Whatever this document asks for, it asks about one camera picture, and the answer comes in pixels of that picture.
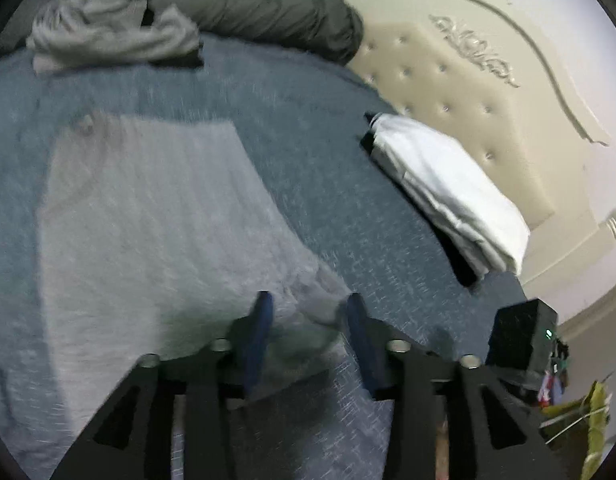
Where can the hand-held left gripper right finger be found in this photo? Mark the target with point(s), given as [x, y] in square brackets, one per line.
[360, 340]

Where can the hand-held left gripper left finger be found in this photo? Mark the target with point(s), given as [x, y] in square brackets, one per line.
[255, 340]

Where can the grey quilted sweater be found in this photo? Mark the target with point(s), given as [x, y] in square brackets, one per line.
[162, 220]

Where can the white folded clothes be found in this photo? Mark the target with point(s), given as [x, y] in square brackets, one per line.
[438, 175]

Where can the yellow green object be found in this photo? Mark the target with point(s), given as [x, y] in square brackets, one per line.
[595, 410]

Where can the blue bed sheet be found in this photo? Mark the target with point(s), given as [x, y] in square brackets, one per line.
[313, 135]

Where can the cream tufted headboard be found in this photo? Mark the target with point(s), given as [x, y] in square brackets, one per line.
[463, 110]

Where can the black crumpled garment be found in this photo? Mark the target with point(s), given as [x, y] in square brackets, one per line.
[187, 60]

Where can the dark grey rolled duvet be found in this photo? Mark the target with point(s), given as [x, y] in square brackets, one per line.
[263, 10]

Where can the light grey crumpled garment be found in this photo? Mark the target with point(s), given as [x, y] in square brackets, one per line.
[102, 35]

